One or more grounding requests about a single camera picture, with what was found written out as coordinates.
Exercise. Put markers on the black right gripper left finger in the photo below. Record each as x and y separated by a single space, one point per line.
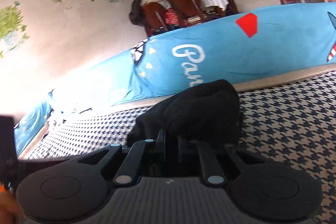
161 144

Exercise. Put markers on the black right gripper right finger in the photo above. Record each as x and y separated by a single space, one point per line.
182 143

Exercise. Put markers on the black jacket garment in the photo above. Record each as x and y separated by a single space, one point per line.
208 112

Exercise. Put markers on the blue printed sofa cover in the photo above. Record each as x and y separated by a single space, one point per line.
263 43

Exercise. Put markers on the left wooden chair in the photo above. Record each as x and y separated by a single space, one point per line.
154 18

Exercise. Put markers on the wooden chair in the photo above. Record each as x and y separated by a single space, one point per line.
154 18
185 9

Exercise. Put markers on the right wooden chair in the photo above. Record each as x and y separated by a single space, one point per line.
185 9

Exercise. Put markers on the table with white cloth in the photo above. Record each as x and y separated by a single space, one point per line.
217 6

